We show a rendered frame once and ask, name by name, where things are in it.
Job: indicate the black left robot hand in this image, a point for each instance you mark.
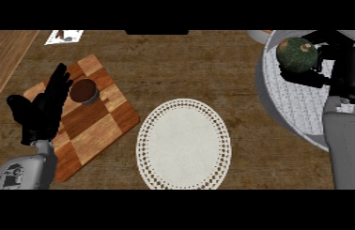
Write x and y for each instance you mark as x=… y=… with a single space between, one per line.
x=43 y=111

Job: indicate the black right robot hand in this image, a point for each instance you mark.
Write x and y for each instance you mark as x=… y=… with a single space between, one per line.
x=339 y=68

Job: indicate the dark green squash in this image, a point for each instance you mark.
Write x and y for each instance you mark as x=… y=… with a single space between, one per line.
x=298 y=54

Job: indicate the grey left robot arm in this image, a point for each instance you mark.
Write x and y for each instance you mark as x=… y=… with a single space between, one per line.
x=27 y=172

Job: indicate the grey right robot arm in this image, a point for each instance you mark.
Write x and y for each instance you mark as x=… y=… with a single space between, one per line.
x=341 y=146

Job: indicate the white oval placemat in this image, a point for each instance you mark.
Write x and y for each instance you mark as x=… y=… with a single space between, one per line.
x=184 y=144

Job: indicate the checkered wooden cutting board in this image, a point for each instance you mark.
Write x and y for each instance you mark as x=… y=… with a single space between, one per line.
x=92 y=118

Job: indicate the pale wooden board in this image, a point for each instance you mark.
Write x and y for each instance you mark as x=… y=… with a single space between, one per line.
x=14 y=52

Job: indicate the pale round bowl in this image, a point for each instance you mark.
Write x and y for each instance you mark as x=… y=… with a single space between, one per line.
x=259 y=35

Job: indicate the white paper sheet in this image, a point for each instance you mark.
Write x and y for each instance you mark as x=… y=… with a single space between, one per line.
x=64 y=36

